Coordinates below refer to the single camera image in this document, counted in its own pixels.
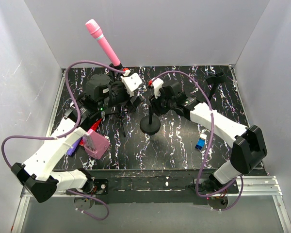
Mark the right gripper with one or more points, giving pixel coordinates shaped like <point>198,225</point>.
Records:
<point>155,105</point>

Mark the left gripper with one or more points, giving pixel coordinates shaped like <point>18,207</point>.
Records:
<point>131,105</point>

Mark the black round-base stand white mic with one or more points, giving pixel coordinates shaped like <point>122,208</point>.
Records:
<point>150,124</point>

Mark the black tripod stand pink mic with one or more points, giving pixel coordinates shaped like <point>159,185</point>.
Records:
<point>120,110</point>

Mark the red glitter microphone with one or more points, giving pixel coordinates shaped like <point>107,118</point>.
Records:
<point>94,128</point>

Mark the black round-base stand purple mic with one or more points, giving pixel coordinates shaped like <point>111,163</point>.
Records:
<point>214,80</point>

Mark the purple microphone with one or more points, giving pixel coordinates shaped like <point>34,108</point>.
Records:
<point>71,150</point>

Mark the pink microphone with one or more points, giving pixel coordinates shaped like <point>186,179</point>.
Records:
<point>96,32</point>

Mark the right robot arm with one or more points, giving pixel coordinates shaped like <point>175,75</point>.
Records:
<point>247,143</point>

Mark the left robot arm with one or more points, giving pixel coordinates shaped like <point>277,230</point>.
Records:
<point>100,93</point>

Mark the black marble mat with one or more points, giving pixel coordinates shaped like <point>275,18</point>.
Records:
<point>174,145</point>

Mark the pink metronome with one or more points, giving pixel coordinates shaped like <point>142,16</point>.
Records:
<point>95,144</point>

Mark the blue white small toy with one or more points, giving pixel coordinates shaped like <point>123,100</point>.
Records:
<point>201,141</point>

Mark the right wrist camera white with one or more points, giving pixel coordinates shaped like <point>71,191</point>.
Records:
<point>157,85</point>

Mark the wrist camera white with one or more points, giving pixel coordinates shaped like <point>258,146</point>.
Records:
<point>131,81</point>
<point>157,85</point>

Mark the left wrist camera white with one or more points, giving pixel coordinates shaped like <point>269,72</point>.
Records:
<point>131,81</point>

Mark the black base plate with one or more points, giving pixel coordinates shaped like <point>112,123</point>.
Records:
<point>143,186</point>

